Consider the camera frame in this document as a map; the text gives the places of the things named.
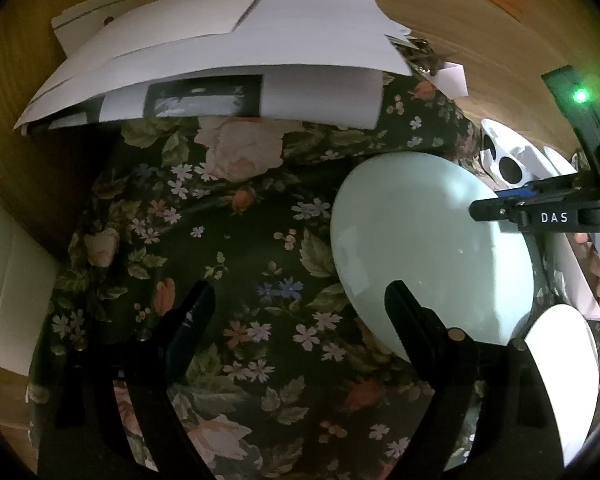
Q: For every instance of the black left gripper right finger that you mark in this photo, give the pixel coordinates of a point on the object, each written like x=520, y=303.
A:
x=447, y=364

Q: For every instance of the white paper stack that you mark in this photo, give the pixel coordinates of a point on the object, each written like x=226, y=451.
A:
x=175, y=37

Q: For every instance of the mint green plate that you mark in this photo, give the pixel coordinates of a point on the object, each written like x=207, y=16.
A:
x=405, y=217

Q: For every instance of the small white box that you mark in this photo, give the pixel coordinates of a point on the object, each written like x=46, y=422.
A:
x=451, y=81

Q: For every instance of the right hand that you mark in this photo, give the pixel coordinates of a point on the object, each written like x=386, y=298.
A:
x=597, y=272

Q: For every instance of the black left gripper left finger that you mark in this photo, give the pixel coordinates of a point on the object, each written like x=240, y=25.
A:
x=150, y=367

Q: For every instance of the dark floral cloth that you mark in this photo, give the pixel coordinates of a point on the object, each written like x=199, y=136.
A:
x=289, y=383

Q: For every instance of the white envelope with clasp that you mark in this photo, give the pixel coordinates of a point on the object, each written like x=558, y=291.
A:
x=80, y=23

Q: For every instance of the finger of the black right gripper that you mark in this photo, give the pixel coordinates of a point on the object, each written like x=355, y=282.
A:
x=495, y=209

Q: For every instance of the pink plate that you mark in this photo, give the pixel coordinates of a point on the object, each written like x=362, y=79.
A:
x=564, y=351

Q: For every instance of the white bowl black spots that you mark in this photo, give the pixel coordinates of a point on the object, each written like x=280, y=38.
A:
x=510, y=160

